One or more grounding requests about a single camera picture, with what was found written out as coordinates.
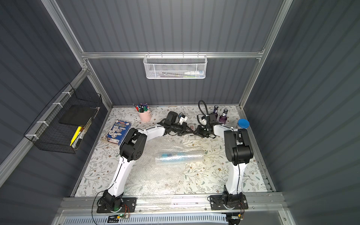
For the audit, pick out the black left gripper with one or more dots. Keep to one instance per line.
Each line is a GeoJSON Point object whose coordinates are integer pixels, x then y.
{"type": "Point", "coordinates": [182, 128]}

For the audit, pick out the black wire wall basket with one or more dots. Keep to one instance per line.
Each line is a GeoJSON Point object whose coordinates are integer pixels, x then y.
{"type": "Point", "coordinates": [47, 134]}

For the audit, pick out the blue glass bottle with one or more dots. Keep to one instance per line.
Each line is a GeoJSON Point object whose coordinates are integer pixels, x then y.
{"type": "Point", "coordinates": [172, 157]}

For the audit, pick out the clear tape dispenser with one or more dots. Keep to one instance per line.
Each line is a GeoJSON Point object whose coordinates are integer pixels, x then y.
{"type": "Point", "coordinates": [193, 127]}

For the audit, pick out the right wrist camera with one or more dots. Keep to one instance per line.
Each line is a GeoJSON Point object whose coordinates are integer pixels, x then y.
{"type": "Point", "coordinates": [204, 120]}

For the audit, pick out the blue children's book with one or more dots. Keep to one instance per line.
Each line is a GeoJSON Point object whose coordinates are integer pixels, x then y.
{"type": "Point", "coordinates": [118, 131]}

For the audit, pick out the blue-lidded pencil tube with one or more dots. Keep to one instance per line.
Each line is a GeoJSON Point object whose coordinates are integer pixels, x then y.
{"type": "Point", "coordinates": [243, 123]}

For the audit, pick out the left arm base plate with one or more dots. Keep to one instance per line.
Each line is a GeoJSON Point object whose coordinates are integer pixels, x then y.
{"type": "Point", "coordinates": [123, 205]}

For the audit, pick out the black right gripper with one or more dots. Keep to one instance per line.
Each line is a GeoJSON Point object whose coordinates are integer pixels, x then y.
{"type": "Point", "coordinates": [202, 131]}

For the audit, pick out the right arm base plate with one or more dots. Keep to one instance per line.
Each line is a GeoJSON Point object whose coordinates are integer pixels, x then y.
{"type": "Point", "coordinates": [232, 202]}

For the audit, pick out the pink pen holder cup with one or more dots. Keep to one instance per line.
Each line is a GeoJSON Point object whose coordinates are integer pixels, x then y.
{"type": "Point", "coordinates": [145, 117]}

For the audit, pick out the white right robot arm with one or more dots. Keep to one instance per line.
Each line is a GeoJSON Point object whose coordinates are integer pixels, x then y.
{"type": "Point", "coordinates": [238, 152]}

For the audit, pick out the purple bottle left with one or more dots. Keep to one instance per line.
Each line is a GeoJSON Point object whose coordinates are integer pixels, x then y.
{"type": "Point", "coordinates": [215, 110]}

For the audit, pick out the purple bottle right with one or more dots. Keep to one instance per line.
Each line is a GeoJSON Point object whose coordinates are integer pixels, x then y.
{"type": "Point", "coordinates": [223, 117]}

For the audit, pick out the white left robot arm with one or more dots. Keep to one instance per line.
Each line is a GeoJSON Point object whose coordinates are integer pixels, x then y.
{"type": "Point", "coordinates": [131, 149]}

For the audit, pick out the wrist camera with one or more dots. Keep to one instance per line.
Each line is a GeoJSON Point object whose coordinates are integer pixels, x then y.
{"type": "Point", "coordinates": [182, 118]}
{"type": "Point", "coordinates": [204, 120]}

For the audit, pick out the black notebook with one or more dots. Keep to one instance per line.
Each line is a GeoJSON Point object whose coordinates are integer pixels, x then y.
{"type": "Point", "coordinates": [77, 115]}

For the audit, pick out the white wire mesh basket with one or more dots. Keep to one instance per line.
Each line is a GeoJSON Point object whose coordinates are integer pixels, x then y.
{"type": "Point", "coordinates": [175, 67]}

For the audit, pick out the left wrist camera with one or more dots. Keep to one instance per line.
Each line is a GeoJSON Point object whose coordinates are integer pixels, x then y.
{"type": "Point", "coordinates": [182, 118]}

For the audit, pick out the purple bottle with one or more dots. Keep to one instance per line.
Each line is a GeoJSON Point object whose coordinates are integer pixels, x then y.
{"type": "Point", "coordinates": [223, 117]}
{"type": "Point", "coordinates": [215, 110]}

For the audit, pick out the yellow highlighter marker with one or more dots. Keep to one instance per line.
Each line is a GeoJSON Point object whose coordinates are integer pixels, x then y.
{"type": "Point", "coordinates": [76, 134]}

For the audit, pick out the clear bubble wrap sheet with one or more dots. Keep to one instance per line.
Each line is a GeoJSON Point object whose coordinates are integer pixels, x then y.
{"type": "Point", "coordinates": [155, 181]}

